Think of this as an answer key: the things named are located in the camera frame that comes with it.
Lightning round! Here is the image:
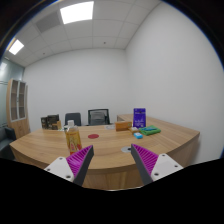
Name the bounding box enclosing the purple upright box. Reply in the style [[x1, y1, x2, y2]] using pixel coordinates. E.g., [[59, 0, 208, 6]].
[[132, 107, 147, 128]]

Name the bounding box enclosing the black mesh office chair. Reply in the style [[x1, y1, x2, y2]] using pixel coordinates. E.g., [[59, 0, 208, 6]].
[[87, 108, 111, 126]]

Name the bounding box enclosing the yellow tea drink bottle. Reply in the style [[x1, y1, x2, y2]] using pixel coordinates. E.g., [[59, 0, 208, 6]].
[[64, 119, 83, 156]]

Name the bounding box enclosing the green flat box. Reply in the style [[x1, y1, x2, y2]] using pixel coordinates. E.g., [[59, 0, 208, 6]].
[[138, 125, 162, 136]]

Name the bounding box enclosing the small square ceiling light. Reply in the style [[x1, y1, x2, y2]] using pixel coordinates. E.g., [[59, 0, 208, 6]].
[[7, 38, 25, 56]]

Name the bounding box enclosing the large square ceiling light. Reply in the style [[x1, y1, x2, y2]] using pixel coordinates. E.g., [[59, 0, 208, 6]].
[[59, 0, 95, 25]]

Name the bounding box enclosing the wooden glass-door shelf cabinet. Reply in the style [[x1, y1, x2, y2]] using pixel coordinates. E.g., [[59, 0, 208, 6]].
[[5, 78, 32, 139]]

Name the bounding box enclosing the round silver cable grommet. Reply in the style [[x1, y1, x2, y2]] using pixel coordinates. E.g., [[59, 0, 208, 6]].
[[120, 145, 133, 154]]

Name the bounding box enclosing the dark padded office chair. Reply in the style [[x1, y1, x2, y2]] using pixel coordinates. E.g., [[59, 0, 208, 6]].
[[64, 112, 82, 127]]

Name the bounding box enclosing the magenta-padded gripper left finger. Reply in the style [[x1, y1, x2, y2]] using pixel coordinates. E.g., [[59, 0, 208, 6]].
[[43, 144, 95, 187]]

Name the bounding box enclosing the small dark box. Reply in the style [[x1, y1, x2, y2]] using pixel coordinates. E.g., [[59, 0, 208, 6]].
[[40, 116, 49, 130]]

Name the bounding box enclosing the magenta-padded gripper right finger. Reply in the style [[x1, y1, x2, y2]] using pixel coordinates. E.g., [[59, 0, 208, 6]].
[[130, 143, 184, 186]]

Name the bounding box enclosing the dark sofa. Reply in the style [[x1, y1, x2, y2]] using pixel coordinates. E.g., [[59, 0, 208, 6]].
[[0, 126, 17, 161]]

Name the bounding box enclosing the ceiling air vent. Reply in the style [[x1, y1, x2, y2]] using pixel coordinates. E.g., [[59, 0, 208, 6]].
[[35, 11, 62, 34]]

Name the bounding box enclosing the orange cardboard box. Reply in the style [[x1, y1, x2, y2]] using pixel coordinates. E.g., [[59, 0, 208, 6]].
[[114, 120, 133, 132]]

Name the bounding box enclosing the large dark box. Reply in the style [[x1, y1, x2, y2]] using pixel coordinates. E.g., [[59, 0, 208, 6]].
[[46, 114, 61, 130]]

